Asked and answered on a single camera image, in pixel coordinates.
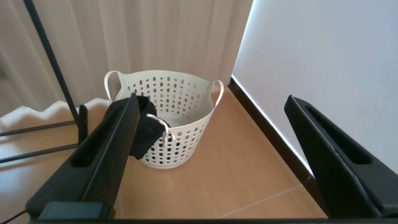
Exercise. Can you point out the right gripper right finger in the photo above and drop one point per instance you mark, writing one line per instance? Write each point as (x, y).
(339, 174)

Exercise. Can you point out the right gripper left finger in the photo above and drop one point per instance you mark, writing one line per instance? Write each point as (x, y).
(93, 168)

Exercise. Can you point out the black shorts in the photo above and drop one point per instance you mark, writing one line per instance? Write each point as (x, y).
(149, 130)

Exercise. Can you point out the black clothes rack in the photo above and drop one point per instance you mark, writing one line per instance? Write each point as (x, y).
(51, 59)

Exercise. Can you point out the white laundry basket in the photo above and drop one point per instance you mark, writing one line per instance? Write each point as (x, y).
(186, 93)

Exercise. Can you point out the beige curtain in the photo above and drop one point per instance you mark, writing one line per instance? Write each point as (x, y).
(140, 37)

